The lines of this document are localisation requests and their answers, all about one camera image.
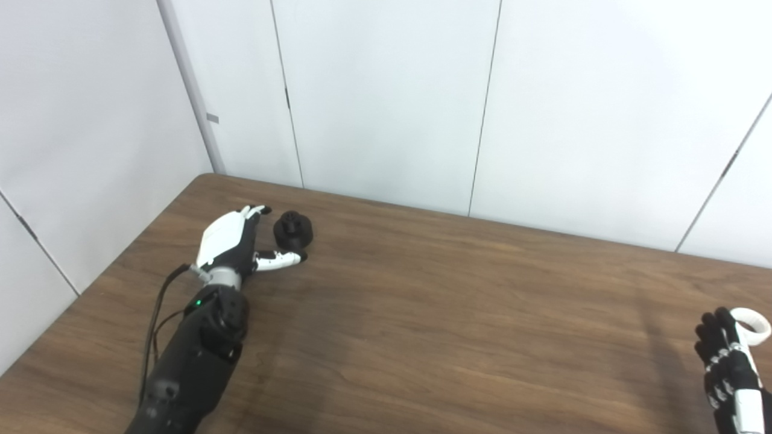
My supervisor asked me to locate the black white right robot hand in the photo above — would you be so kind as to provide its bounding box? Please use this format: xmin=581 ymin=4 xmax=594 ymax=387
xmin=694 ymin=307 xmax=772 ymax=434

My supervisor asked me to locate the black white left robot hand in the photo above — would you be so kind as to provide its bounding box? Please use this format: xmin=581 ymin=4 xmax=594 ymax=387
xmin=194 ymin=205 xmax=308 ymax=284

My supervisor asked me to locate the white plastic ring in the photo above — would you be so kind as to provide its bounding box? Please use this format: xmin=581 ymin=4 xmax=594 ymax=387
xmin=730 ymin=307 xmax=772 ymax=347

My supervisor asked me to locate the round black plastic part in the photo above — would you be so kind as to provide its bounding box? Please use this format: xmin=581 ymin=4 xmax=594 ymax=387
xmin=273 ymin=210 xmax=315 ymax=250

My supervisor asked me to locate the grey wall corner pole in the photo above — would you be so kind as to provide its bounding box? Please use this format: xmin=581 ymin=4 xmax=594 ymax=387
xmin=157 ymin=0 xmax=227 ymax=175

